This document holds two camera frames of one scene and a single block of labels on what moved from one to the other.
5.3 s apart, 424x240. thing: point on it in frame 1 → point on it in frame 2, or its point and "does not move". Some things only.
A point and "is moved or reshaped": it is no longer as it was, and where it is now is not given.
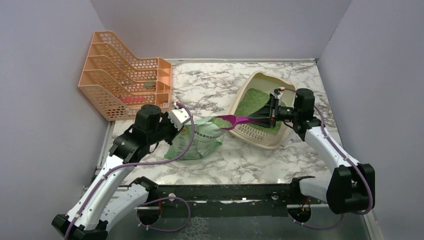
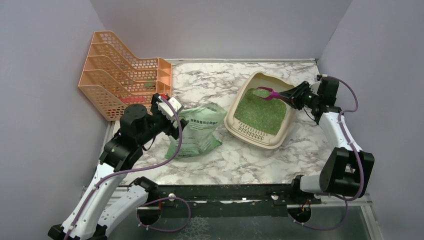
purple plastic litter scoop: [238, 119] → [274, 94]
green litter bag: [206, 135] is moved or reshaped
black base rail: [262, 200] does not move
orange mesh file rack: [120, 83] does not move
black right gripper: [264, 114] → [293, 96]
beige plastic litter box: [249, 134] does not move
